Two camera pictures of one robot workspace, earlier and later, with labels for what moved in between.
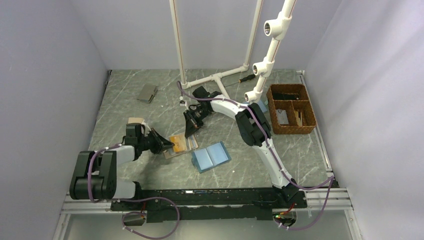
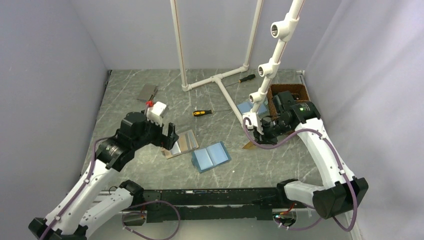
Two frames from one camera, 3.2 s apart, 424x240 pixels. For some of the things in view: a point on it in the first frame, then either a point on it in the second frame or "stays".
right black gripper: x=192 y=125 -> x=263 y=138
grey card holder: x=147 y=93 stays
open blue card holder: x=210 y=157 stays
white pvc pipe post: x=274 y=29 -> x=284 y=31
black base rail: x=164 y=205 stays
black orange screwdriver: x=248 y=78 stays
